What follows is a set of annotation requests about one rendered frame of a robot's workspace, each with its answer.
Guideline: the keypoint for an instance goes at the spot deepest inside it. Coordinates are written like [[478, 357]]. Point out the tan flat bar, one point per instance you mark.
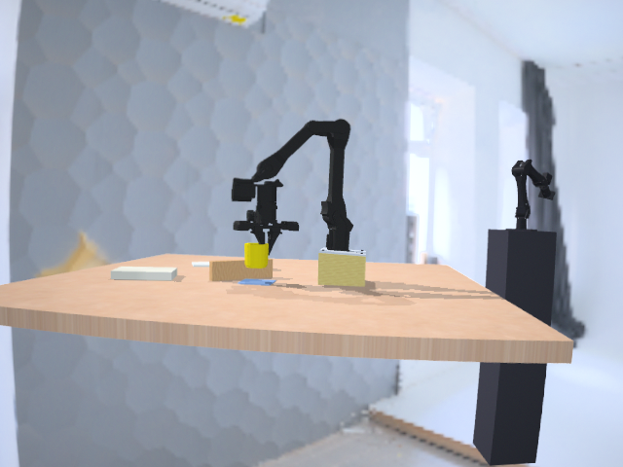
[[237, 270]]

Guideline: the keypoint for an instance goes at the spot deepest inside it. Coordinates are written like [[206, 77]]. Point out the yellow cup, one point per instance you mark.
[[256, 255]]

